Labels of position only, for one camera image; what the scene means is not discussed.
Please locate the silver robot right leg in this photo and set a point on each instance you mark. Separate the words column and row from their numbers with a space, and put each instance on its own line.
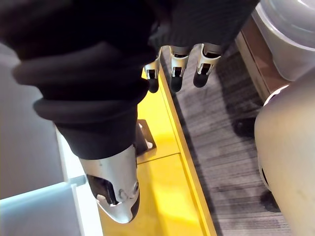
column 290, row 159

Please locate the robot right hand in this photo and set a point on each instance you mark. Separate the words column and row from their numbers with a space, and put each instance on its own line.
column 86, row 61

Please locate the black shelf foot bracket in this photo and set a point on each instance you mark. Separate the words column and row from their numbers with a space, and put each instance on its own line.
column 145, row 137

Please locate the grey metal pin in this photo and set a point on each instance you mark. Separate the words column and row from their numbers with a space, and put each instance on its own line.
column 78, row 180

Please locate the wooden dolly board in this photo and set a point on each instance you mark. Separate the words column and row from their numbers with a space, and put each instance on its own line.
column 258, row 68

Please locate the pale blue glass panel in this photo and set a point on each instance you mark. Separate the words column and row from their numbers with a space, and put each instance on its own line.
column 37, row 214

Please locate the white frame post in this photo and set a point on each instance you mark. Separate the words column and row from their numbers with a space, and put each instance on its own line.
column 88, row 221

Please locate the pale grey plastic box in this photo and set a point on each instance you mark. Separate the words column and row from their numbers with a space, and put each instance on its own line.
column 288, row 32

